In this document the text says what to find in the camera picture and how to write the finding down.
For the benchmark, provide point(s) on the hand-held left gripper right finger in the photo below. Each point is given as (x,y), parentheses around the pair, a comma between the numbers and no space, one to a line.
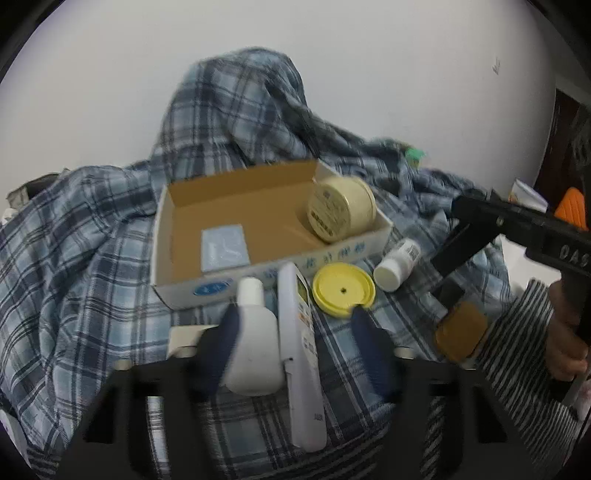
(374,360)

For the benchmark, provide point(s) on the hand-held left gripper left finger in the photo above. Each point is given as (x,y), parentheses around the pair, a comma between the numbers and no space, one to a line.
(220,355)

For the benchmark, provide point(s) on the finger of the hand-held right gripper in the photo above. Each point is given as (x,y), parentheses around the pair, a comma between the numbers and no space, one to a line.
(457,258)
(498,214)

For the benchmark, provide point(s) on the white plastic bottle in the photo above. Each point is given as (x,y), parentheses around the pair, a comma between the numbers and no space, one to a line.
(256,341)

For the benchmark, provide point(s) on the small cream box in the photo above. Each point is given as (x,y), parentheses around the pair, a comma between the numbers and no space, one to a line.
(184,339)

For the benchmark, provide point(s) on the small white pill bottle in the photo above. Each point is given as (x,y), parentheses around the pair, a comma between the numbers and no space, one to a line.
(396,268)

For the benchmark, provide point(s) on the white remote control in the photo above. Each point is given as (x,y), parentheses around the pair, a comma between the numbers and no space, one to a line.
(302,364)

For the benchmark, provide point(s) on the yellow round lid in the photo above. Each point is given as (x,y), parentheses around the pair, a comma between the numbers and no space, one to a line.
(344,290)

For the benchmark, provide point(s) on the brown leather case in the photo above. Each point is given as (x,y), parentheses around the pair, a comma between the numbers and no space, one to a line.
(461,334)

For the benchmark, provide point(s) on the cardboard box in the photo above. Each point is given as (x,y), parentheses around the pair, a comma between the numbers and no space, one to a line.
(258,207)

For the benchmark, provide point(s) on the person's right forearm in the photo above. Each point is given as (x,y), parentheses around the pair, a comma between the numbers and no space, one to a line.
(517,378)

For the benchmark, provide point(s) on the person's right hand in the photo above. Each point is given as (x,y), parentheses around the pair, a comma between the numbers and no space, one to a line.
(561,337)

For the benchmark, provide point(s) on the white floral container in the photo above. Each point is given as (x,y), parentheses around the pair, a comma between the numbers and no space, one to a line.
(525,196)

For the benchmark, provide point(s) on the orange quilted cushion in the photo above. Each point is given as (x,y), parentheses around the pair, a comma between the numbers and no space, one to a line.
(572,207)

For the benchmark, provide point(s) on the green plastic item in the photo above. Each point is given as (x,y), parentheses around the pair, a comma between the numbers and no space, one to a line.
(414,154)

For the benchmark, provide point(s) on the dark wooden door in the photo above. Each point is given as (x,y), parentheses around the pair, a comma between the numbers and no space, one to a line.
(570,138)

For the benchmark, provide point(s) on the pale blue flat packet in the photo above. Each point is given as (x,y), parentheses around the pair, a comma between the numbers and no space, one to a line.
(225,248)

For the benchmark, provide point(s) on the cream round tin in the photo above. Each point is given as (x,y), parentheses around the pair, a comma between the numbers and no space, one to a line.
(339,207)

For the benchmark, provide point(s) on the blue plaid blanket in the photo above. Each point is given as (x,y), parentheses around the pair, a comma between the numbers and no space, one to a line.
(92,258)

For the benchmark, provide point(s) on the grey object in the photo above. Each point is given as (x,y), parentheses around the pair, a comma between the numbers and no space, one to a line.
(30,190)

